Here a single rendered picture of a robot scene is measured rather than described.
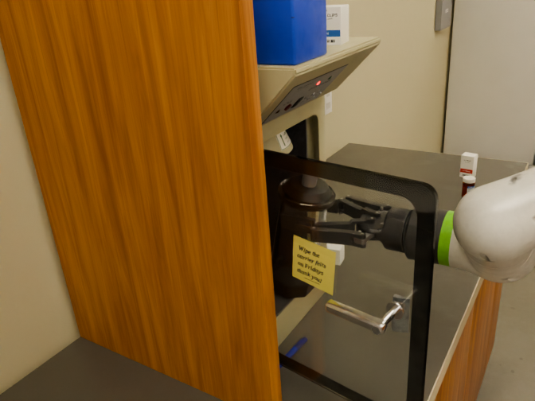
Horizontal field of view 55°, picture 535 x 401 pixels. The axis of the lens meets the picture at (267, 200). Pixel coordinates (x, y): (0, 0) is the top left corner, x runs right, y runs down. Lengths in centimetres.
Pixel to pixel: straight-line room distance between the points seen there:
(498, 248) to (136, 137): 53
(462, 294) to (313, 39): 72
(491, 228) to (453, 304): 51
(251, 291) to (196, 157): 21
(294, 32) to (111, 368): 73
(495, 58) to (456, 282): 267
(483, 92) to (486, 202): 314
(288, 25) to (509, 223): 38
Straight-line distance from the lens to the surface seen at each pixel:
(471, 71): 383
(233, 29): 64
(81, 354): 115
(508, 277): 86
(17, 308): 113
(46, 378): 113
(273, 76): 71
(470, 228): 72
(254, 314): 79
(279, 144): 94
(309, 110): 99
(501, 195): 72
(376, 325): 69
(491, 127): 389
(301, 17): 72
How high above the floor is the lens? 162
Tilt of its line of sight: 24 degrees down
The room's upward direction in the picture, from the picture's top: 4 degrees counter-clockwise
